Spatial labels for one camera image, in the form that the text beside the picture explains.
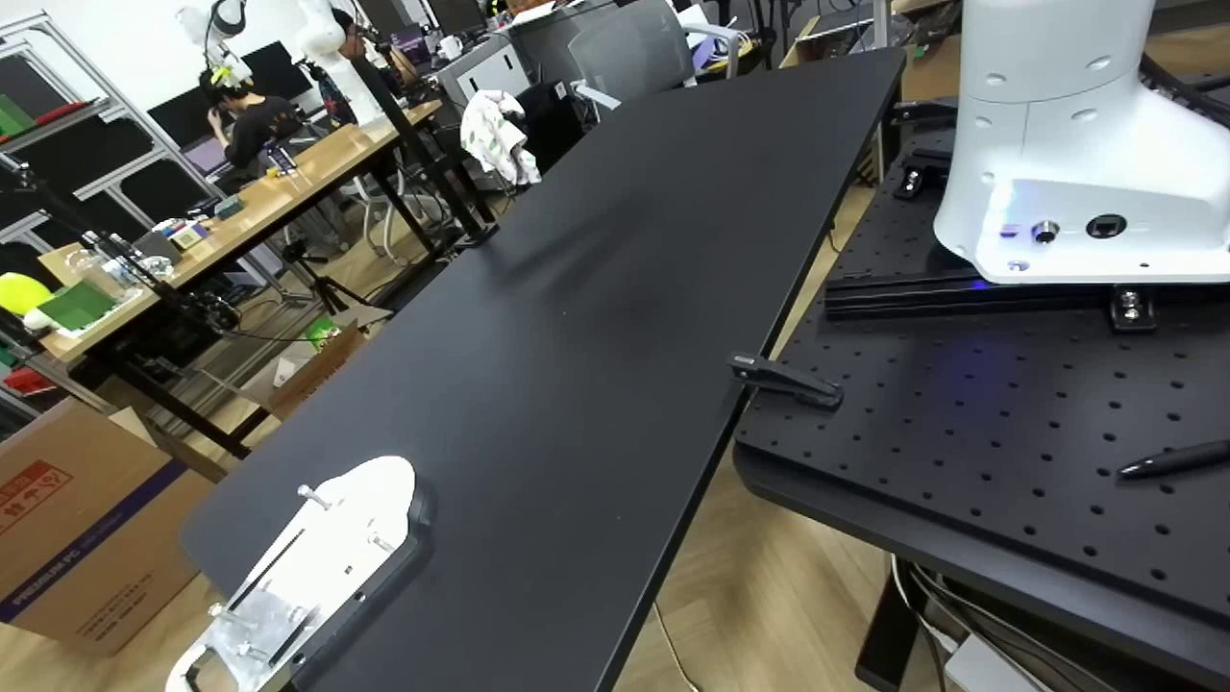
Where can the white patterned cloth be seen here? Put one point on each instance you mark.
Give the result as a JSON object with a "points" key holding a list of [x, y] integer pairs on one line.
{"points": [[497, 140]]}

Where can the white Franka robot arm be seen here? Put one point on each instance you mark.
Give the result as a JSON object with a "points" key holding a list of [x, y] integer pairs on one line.
{"points": [[1070, 140]]}

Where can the grey office chair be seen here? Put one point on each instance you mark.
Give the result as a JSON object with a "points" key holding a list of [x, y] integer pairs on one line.
{"points": [[618, 48]]}

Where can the grey metal cabinet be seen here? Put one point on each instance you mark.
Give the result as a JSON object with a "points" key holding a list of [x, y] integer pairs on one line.
{"points": [[477, 71]]}

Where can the long wooden desk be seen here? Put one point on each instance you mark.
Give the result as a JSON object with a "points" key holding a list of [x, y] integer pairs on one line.
{"points": [[274, 194]]}

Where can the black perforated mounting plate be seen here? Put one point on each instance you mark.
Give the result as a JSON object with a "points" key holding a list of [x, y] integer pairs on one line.
{"points": [[1022, 424]]}

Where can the seated person in black shirt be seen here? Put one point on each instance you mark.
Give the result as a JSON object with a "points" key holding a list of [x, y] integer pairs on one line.
{"points": [[254, 129]]}

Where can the green flat board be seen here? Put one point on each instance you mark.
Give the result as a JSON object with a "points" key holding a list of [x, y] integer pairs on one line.
{"points": [[79, 307]]}

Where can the black pen tool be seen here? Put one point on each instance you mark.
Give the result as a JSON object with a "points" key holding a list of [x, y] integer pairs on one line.
{"points": [[1174, 459]]}

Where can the brown cardboard box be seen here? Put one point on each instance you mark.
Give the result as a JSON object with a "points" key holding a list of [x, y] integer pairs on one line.
{"points": [[72, 533]]}

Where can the black metal frame stand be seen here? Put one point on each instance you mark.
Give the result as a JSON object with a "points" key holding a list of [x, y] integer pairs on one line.
{"points": [[423, 147]]}

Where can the black camera tripod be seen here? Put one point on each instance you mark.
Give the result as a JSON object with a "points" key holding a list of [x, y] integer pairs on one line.
{"points": [[313, 276]]}

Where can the black aluminium rail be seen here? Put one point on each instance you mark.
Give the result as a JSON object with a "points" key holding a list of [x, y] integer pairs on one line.
{"points": [[947, 293]]}

